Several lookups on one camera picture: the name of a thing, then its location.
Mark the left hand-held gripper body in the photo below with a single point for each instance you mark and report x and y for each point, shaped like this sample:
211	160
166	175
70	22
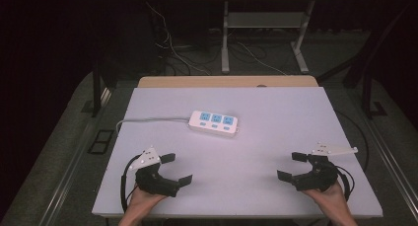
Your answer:
154	181

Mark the white power strip blue sockets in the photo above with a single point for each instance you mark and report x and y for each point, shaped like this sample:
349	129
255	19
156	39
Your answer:
213	129

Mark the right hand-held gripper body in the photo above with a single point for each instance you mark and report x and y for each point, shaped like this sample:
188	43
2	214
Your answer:
317	178

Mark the person's right hand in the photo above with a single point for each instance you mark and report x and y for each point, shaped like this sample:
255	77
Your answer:
332	198

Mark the person's left hand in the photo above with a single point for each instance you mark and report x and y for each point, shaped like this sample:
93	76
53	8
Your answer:
143	201

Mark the black metal stand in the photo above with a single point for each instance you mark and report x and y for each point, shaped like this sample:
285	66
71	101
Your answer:
368	94
96	88

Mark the black floor socket frame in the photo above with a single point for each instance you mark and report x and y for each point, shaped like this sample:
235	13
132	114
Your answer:
101	141

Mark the grey metal desk frame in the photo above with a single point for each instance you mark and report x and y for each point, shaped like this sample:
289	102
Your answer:
263	20

